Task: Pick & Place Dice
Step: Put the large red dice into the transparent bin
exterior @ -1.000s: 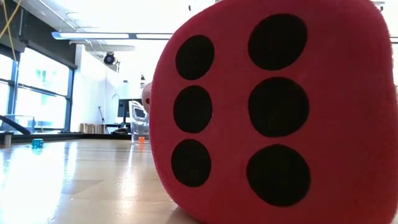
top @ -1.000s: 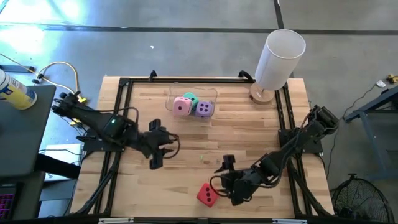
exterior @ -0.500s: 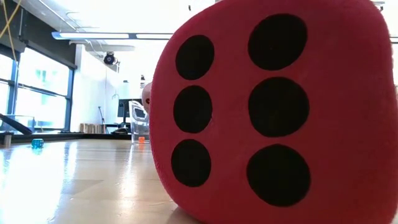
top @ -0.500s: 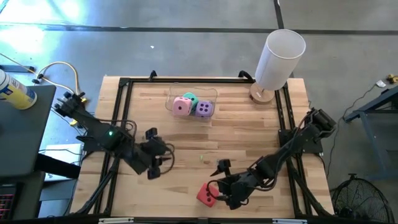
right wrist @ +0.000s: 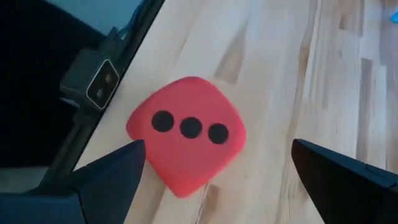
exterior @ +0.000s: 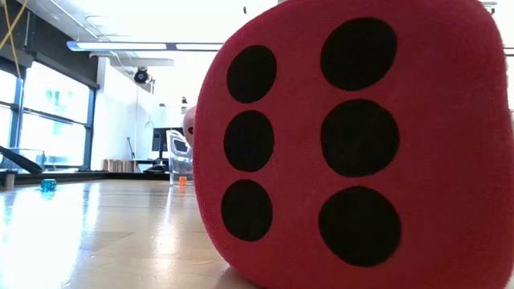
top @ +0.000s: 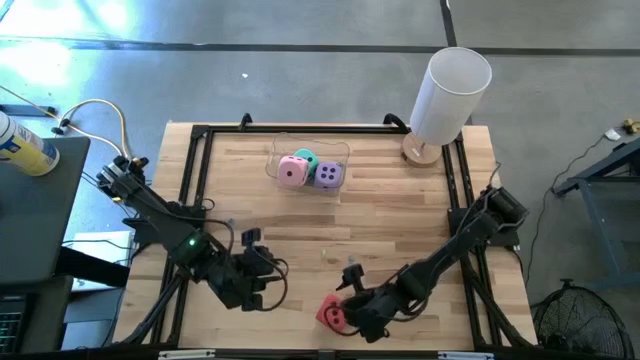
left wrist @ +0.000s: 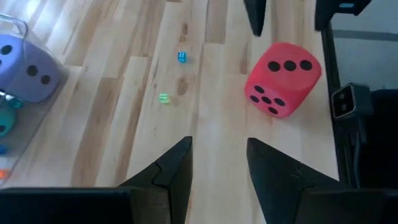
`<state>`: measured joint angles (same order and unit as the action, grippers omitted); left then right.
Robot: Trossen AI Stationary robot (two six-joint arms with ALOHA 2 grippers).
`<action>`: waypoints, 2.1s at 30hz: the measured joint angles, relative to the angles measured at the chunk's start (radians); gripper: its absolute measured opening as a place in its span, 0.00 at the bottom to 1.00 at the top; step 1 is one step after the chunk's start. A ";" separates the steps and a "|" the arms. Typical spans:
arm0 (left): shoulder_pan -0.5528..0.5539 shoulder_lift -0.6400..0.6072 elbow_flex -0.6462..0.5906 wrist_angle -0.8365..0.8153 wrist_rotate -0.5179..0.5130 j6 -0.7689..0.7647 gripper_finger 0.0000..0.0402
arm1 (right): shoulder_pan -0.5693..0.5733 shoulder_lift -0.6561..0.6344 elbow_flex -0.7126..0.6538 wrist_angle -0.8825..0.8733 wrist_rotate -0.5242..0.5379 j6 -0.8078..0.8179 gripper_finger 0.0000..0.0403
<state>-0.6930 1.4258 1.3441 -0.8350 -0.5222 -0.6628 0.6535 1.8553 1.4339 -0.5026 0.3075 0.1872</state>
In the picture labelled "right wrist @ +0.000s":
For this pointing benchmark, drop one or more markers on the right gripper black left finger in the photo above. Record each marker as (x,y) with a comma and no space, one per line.
(62,202)

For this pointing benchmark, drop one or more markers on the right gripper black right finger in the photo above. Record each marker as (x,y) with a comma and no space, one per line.
(354,193)

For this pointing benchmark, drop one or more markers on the large red foam die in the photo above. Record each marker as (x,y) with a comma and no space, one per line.
(186,161)

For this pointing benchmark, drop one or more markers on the small blue translucent die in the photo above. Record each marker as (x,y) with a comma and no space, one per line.
(395,17)

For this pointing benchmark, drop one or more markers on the grey table-level camera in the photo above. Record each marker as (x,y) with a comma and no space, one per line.
(93,84)

